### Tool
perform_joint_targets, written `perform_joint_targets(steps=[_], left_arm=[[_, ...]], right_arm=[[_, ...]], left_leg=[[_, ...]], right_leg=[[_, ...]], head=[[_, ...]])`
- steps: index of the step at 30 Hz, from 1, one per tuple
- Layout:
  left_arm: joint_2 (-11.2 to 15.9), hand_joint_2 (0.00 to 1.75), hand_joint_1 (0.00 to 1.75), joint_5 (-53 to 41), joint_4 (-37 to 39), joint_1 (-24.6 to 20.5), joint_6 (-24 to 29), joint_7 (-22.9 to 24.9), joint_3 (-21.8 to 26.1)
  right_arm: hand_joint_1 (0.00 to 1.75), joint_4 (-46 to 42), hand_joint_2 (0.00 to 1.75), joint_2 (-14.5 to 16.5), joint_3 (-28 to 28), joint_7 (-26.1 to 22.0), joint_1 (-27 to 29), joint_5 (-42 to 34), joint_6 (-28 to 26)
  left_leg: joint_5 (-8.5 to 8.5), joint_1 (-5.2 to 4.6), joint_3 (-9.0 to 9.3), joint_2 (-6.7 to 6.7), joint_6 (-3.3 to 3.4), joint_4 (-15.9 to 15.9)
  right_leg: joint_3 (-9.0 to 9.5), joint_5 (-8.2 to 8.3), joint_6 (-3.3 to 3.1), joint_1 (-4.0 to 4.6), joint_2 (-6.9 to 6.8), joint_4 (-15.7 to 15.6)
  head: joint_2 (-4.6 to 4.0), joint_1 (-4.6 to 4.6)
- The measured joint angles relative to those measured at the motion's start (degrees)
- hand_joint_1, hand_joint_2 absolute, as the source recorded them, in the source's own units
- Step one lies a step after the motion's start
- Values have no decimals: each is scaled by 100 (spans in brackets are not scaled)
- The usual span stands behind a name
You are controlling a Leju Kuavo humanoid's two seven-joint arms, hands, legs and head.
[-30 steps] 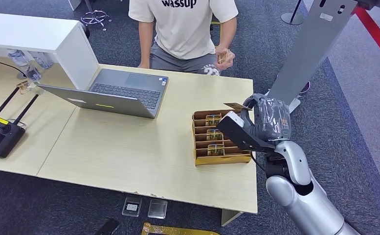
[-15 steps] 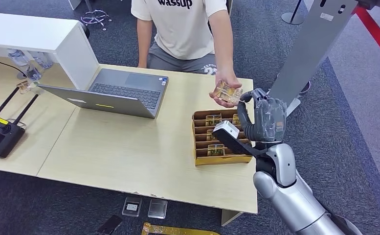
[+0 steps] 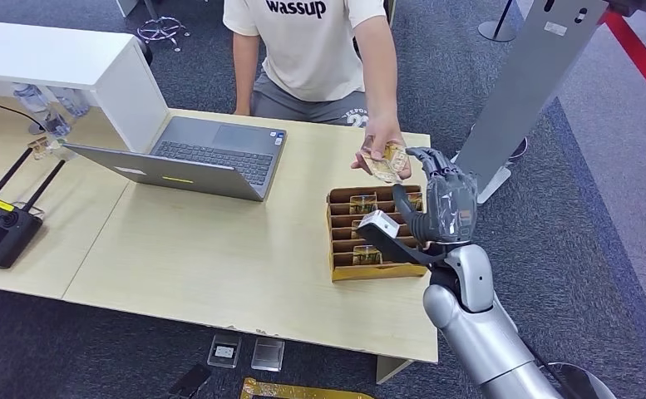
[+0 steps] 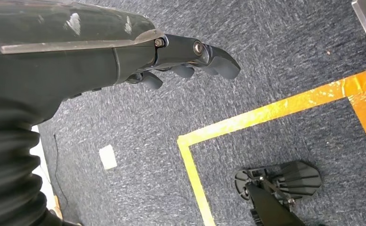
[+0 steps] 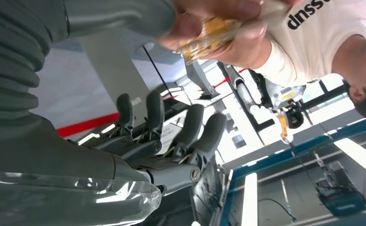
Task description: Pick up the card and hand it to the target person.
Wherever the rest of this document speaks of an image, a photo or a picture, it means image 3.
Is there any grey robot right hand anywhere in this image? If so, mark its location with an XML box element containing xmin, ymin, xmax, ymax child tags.
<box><xmin>391</xmin><ymin>145</ymin><xmax>480</xmax><ymax>247</ymax></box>

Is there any person's left hand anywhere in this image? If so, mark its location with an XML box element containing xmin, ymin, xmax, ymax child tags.
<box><xmin>350</xmin><ymin>113</ymin><xmax>413</xmax><ymax>182</ymax></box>

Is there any person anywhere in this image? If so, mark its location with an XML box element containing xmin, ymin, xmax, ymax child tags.
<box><xmin>222</xmin><ymin>0</ymin><xmax>413</xmax><ymax>182</ymax></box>

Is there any brown cardboard card holder box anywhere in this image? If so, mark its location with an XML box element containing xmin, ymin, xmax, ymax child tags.
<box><xmin>326</xmin><ymin>184</ymin><xmax>430</xmax><ymax>283</ymax></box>

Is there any grey kiosk stand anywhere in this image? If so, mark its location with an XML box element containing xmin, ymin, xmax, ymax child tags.
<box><xmin>451</xmin><ymin>0</ymin><xmax>610</xmax><ymax>206</ymax></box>

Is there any white table leg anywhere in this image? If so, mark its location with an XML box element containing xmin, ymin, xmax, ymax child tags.
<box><xmin>375</xmin><ymin>355</ymin><xmax>414</xmax><ymax>386</ymax></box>

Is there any grey open laptop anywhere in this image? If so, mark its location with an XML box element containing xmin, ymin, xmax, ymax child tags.
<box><xmin>62</xmin><ymin>115</ymin><xmax>288</xmax><ymax>203</ymax></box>

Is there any grey robot torso shell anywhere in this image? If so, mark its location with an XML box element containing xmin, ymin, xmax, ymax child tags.
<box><xmin>542</xmin><ymin>362</ymin><xmax>619</xmax><ymax>399</ymax></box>

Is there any floor socket box grey lid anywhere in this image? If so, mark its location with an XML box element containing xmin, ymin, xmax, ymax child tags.
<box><xmin>250</xmin><ymin>337</ymin><xmax>287</xmax><ymax>373</ymax></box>

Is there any gold foil sheet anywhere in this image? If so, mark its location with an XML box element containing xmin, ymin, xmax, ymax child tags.
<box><xmin>239</xmin><ymin>377</ymin><xmax>377</xmax><ymax>399</ymax></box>

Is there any chrome chair base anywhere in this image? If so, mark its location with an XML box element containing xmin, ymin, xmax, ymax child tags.
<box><xmin>136</xmin><ymin>16</ymin><xmax>190</xmax><ymax>54</ymax></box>

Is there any red barrier belt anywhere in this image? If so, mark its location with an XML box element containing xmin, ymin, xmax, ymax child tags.
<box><xmin>598</xmin><ymin>7</ymin><xmax>646</xmax><ymax>121</ymax></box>

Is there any floor socket box with outlet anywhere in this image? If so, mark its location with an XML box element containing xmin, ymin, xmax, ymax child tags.
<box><xmin>206</xmin><ymin>333</ymin><xmax>244</xmax><ymax>370</ymax></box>

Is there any clear plastic water bottle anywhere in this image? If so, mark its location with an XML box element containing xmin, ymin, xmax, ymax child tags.
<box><xmin>51</xmin><ymin>86</ymin><xmax>91</xmax><ymax>118</ymax></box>
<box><xmin>10</xmin><ymin>82</ymin><xmax>52</xmax><ymax>115</ymax></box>

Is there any black phone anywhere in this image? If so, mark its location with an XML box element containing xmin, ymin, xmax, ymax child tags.
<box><xmin>167</xmin><ymin>362</ymin><xmax>213</xmax><ymax>399</ymax></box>

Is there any clear drinking glass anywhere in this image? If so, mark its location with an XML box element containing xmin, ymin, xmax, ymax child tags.
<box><xmin>43</xmin><ymin>111</ymin><xmax>74</xmax><ymax>140</ymax></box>

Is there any white desk shelf riser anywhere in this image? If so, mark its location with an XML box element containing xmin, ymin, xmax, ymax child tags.
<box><xmin>0</xmin><ymin>19</ymin><xmax>171</xmax><ymax>155</ymax></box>

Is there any small clear acrylic stand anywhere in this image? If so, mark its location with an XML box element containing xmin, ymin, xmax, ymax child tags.
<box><xmin>27</xmin><ymin>135</ymin><xmax>55</xmax><ymax>161</ymax></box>

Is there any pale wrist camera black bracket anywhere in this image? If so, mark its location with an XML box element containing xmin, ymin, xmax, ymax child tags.
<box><xmin>354</xmin><ymin>209</ymin><xmax>449</xmax><ymax>267</ymax></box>

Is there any stanchion post with round base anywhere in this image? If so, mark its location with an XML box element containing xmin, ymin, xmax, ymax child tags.
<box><xmin>477</xmin><ymin>0</ymin><xmax>517</xmax><ymax>44</ymax></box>

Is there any black cable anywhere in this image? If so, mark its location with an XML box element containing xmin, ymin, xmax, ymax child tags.
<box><xmin>0</xmin><ymin>91</ymin><xmax>47</xmax><ymax>135</ymax></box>

